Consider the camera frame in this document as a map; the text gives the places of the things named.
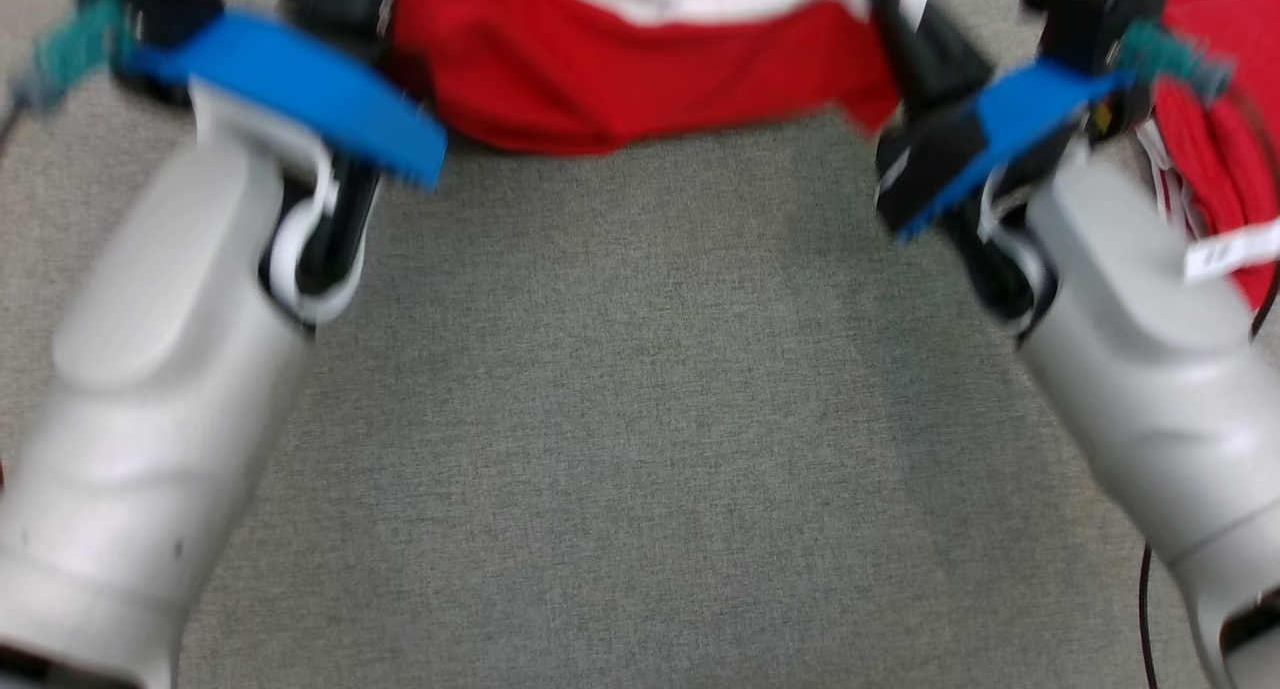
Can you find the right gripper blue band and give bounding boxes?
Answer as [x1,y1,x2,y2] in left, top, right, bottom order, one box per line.
[862,0,1121,247]

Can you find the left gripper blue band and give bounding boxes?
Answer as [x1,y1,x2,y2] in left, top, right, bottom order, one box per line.
[118,0,449,192]

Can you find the red and white jersey shirt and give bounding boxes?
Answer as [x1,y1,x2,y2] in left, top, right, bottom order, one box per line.
[385,0,936,158]

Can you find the red shorts with white stripes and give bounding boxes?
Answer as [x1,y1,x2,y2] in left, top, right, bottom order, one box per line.
[1135,0,1280,312]

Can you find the teal right camera cable connector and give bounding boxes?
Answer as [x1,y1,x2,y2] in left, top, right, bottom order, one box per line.
[1112,19,1239,102]

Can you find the teal camera cable connector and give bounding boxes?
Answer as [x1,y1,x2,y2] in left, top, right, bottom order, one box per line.
[1112,19,1239,102]
[12,0,133,112]

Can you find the teal left camera cable connector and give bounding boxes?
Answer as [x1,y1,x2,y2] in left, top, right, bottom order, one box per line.
[12,0,133,112]

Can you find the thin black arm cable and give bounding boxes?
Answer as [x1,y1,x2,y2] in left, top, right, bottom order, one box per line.
[1136,541,1163,689]

